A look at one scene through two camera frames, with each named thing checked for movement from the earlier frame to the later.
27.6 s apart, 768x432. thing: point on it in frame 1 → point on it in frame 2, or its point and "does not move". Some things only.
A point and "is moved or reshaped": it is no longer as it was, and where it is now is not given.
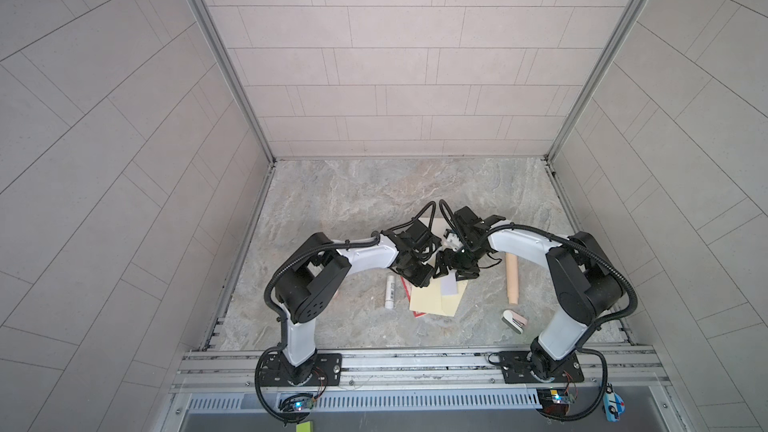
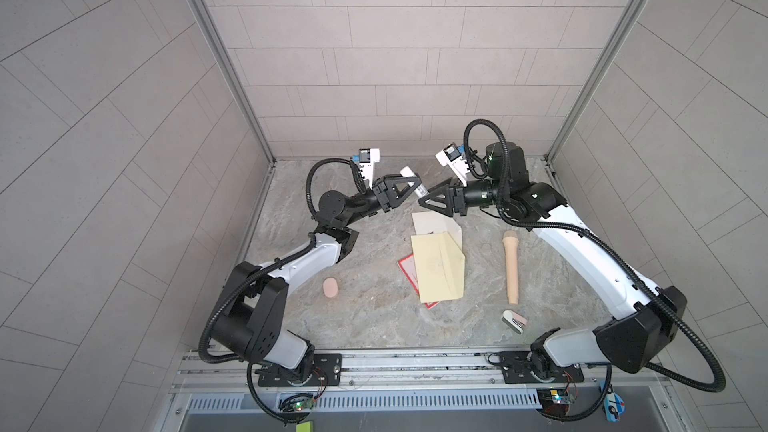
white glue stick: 390,292 → 422,191
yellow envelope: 430,299 is moved or reshaped
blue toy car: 613,405 does not move
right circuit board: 554,400 does not move
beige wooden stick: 512,277 does not move
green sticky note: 304,427 does not move
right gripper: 447,253 → 455,203
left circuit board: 297,402 does not move
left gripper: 427,271 → 379,196
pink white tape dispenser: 514,321 does not move
